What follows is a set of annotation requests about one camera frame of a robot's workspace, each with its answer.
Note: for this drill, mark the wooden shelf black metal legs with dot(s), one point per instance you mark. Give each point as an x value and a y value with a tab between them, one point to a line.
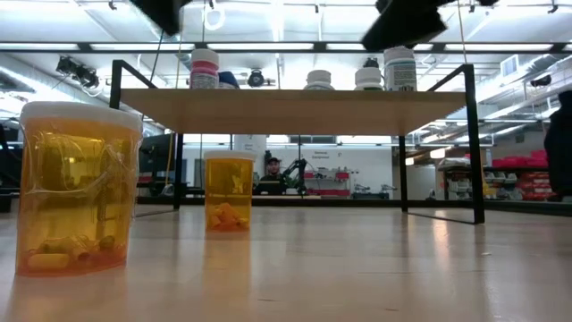
290	112

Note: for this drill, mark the large white bottle teal label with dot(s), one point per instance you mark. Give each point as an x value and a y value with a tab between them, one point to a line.
400	71

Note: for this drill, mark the storage rack with bins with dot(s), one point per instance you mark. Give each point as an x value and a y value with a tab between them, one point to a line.
514	179

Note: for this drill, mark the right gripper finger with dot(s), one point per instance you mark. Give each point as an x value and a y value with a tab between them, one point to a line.
406	22

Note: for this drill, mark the pink medicine bottle white cap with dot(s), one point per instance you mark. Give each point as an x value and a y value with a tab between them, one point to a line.
204	71

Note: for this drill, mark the black background robot arm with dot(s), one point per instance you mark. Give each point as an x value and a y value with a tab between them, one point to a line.
297	174

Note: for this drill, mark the black hanging spotlight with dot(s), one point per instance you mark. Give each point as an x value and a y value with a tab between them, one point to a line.
255	79
541	81
82	76
371	62

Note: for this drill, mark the small orange pill bottle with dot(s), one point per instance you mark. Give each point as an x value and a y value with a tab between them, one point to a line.
229	188

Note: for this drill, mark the rack with red bins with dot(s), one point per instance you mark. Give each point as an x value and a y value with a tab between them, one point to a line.
342	175

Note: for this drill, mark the black overhead frame bar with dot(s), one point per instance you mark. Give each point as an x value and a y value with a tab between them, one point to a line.
319	46

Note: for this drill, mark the small white bottle teal label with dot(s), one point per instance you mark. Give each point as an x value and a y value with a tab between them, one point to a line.
319	78

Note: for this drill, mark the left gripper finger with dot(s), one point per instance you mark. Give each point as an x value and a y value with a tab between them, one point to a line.
163	15

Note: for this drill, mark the large orange pill bottle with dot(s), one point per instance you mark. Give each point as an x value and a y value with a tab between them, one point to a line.
76	179

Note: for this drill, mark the white aspirin bottle green label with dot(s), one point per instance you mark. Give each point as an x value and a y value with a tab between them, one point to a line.
368	78

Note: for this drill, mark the person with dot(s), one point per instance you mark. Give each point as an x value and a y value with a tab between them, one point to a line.
561	147
272	172

